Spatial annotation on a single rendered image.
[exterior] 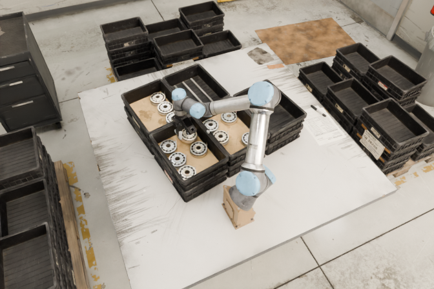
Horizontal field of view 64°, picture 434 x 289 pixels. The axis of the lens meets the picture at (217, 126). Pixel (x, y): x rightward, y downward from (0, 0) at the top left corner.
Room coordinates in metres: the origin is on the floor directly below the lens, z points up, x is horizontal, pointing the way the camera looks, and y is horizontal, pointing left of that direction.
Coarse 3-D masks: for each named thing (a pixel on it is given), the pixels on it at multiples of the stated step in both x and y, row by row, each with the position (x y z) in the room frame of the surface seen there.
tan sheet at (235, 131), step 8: (216, 120) 1.49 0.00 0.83; (240, 120) 1.50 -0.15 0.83; (224, 128) 1.42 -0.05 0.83; (232, 128) 1.43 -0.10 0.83; (240, 128) 1.43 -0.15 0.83; (248, 128) 1.43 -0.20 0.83; (232, 136) 1.36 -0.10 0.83; (240, 136) 1.36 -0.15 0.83; (232, 144) 1.30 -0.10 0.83; (240, 144) 1.30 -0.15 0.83; (232, 152) 1.24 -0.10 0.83
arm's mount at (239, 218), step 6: (228, 186) 0.97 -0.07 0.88; (228, 192) 0.92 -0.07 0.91; (228, 198) 0.91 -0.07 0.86; (222, 204) 0.96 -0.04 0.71; (228, 204) 0.90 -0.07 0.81; (234, 204) 0.85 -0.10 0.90; (228, 210) 0.90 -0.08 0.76; (234, 210) 0.85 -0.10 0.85; (240, 210) 0.83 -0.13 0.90; (252, 210) 0.87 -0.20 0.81; (228, 216) 0.89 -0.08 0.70; (234, 216) 0.84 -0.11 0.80; (240, 216) 0.83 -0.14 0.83; (246, 216) 0.84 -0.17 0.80; (252, 216) 0.86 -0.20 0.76; (234, 222) 0.84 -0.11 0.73; (240, 222) 0.83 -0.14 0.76; (246, 222) 0.85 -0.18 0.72
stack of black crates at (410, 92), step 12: (384, 60) 2.49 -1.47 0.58; (396, 60) 2.48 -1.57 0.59; (372, 72) 2.35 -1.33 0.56; (384, 72) 2.42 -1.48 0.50; (396, 72) 2.43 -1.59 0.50; (408, 72) 2.36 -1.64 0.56; (372, 84) 2.30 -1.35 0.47; (384, 84) 2.22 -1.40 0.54; (396, 84) 2.27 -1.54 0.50; (408, 84) 2.28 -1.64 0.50; (420, 84) 2.16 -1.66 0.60; (384, 96) 2.17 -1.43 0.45; (396, 96) 2.11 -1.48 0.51; (408, 96) 2.12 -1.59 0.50
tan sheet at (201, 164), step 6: (174, 138) 1.33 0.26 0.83; (198, 138) 1.34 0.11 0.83; (180, 144) 1.29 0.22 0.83; (186, 144) 1.29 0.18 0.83; (180, 150) 1.24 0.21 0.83; (186, 150) 1.24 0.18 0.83; (168, 156) 1.20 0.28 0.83; (210, 156) 1.21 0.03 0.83; (192, 162) 1.16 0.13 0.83; (198, 162) 1.16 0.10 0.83; (204, 162) 1.16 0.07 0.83; (210, 162) 1.16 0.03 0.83; (216, 162) 1.17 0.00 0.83; (198, 168) 1.12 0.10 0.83; (204, 168) 1.12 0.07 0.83
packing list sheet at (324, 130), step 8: (312, 112) 1.71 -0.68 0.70; (312, 120) 1.64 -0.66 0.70; (320, 120) 1.64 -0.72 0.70; (328, 120) 1.64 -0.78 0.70; (312, 128) 1.56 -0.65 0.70; (320, 128) 1.56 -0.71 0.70; (328, 128) 1.56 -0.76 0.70; (336, 128) 1.56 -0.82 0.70; (320, 136) 1.49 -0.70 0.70; (328, 136) 1.49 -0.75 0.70; (336, 136) 1.50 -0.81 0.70; (344, 136) 1.50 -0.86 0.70; (320, 144) 1.42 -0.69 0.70
